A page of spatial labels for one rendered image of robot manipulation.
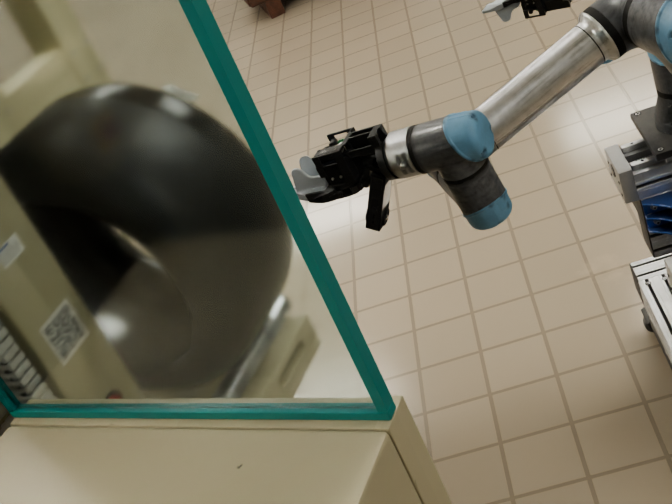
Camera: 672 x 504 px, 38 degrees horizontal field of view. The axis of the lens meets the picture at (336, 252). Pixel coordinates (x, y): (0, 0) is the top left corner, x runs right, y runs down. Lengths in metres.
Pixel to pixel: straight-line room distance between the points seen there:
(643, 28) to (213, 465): 0.92
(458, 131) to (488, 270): 1.97
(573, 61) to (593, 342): 1.47
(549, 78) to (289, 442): 0.80
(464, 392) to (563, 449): 0.40
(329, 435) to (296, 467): 0.05
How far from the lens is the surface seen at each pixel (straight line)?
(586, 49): 1.61
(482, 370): 2.97
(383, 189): 1.51
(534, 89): 1.59
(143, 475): 1.11
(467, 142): 1.40
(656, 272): 2.77
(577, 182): 3.66
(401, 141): 1.45
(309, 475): 0.99
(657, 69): 2.33
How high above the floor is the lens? 1.93
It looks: 31 degrees down
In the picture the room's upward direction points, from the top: 25 degrees counter-clockwise
